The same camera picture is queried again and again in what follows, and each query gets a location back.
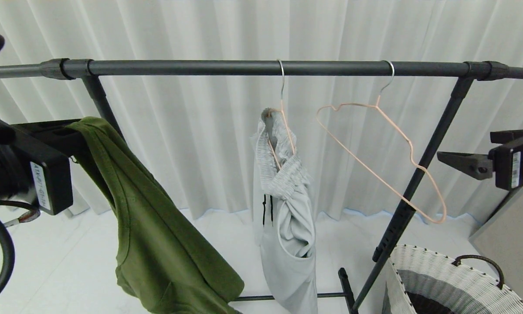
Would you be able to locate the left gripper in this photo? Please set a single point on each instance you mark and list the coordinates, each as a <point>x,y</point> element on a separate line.
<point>48,174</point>

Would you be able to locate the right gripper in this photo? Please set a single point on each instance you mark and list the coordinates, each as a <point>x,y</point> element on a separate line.
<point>518,161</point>

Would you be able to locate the pink clothes hanger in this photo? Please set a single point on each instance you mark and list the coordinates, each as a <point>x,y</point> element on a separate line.
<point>282,87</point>
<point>412,152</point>

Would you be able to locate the green garment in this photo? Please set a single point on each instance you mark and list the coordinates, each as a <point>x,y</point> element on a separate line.
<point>157,240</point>

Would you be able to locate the pale grey shorts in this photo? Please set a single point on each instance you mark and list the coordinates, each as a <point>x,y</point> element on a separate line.
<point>287,240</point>

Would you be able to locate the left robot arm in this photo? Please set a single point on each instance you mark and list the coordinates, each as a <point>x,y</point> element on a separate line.
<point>26,216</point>

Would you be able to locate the white laundry basket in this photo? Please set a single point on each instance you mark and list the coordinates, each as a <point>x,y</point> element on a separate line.
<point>453,279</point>

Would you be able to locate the black clothes rack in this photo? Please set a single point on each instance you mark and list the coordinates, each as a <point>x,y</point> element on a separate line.
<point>200,68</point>

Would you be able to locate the white curtain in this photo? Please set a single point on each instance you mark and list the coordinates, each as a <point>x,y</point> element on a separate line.
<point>200,152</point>

